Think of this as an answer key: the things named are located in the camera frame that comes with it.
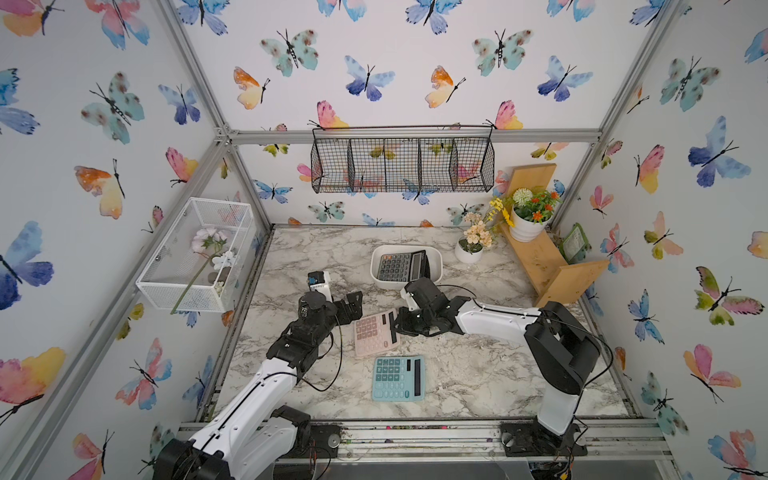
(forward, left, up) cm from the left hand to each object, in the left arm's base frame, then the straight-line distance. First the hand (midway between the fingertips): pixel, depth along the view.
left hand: (352, 293), depth 82 cm
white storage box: (+22, -26, -14) cm, 37 cm away
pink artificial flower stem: (+6, +34, +15) cm, 38 cm away
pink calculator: (-6, -6, -14) cm, 16 cm away
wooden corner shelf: (+18, -62, -10) cm, 65 cm away
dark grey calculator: (+18, -15, -13) cm, 27 cm away
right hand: (-5, -11, -10) cm, 15 cm away
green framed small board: (+28, -78, -14) cm, 84 cm away
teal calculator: (-18, -12, -16) cm, 27 cm away
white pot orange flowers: (+27, -56, +3) cm, 63 cm away
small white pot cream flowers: (+24, -38, -10) cm, 47 cm away
